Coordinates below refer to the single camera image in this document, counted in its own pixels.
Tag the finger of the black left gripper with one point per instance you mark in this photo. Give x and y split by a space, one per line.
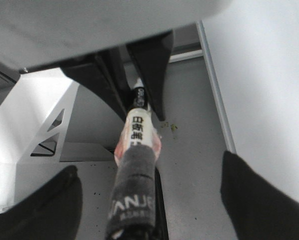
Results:
102 73
151 57

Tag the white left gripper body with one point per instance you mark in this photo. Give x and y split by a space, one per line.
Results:
39 32

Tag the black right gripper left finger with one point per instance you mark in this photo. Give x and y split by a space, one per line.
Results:
53 212

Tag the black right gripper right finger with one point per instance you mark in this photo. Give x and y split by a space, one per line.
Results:
257 210

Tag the white black whiteboard marker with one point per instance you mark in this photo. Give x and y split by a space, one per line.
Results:
136 210

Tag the white whiteboard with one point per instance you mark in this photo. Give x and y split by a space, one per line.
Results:
253 47

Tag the white metal stand bracket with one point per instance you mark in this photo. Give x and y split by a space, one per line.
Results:
46 121

